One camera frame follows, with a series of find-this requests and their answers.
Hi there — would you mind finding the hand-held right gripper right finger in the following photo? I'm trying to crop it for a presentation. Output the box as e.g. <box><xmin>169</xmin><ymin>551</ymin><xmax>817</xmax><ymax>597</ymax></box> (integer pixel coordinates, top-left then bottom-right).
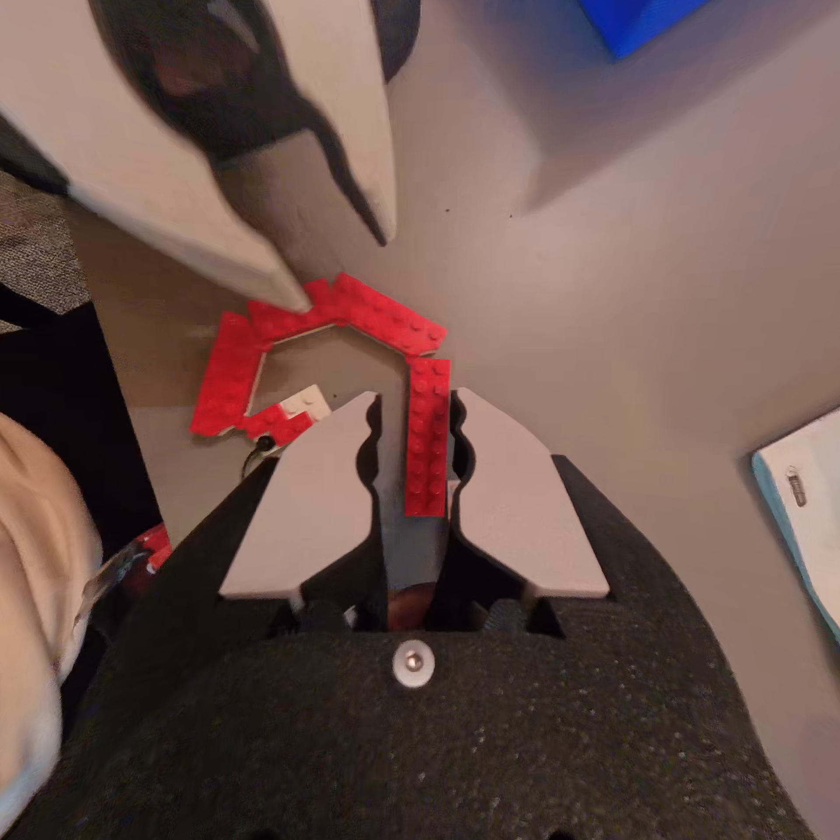
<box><xmin>448</xmin><ymin>386</ymin><xmax>613</xmax><ymax>599</ymax></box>

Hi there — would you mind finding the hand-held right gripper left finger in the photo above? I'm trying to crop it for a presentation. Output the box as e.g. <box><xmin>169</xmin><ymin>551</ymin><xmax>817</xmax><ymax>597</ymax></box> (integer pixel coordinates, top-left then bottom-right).
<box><xmin>218</xmin><ymin>390</ymin><xmax>386</xmax><ymax>599</ymax></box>

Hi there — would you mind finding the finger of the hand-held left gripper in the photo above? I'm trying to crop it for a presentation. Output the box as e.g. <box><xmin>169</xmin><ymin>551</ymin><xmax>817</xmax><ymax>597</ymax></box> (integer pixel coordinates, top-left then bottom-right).
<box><xmin>264</xmin><ymin>0</ymin><xmax>399</xmax><ymax>248</ymax></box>
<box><xmin>0</xmin><ymin>0</ymin><xmax>314</xmax><ymax>314</ymax></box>

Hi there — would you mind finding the grey desk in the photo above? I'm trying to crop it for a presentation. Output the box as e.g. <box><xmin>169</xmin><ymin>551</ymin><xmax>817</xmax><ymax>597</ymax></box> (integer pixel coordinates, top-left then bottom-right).
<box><xmin>66</xmin><ymin>0</ymin><xmax>840</xmax><ymax>834</ymax></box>

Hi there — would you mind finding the small red toy brick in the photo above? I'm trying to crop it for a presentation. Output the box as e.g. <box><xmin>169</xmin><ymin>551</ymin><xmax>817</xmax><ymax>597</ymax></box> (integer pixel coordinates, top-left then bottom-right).
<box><xmin>238</xmin><ymin>402</ymin><xmax>314</xmax><ymax>445</ymax></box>

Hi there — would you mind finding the small white toy brick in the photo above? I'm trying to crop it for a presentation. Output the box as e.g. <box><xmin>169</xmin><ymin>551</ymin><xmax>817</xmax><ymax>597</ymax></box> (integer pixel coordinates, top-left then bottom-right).
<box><xmin>277</xmin><ymin>382</ymin><xmax>332</xmax><ymax>422</ymax></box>

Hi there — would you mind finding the clear bag of red bricks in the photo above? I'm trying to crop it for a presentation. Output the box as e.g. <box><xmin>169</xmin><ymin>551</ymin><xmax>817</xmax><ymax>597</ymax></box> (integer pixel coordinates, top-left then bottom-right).
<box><xmin>82</xmin><ymin>520</ymin><xmax>174</xmax><ymax>595</ymax></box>

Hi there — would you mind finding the white and blue booklet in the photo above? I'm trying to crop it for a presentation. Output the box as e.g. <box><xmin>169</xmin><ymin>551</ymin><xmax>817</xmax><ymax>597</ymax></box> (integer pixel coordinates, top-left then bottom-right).
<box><xmin>750</xmin><ymin>406</ymin><xmax>840</xmax><ymax>647</ymax></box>

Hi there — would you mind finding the blue box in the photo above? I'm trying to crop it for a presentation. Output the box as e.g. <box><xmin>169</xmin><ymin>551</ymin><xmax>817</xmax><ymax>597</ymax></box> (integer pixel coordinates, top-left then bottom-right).
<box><xmin>576</xmin><ymin>0</ymin><xmax>715</xmax><ymax>61</ymax></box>

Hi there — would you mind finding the black cable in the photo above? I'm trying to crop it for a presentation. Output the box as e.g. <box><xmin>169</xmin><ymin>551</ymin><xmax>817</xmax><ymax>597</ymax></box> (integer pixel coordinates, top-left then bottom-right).
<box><xmin>240</xmin><ymin>433</ymin><xmax>278</xmax><ymax>481</ymax></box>

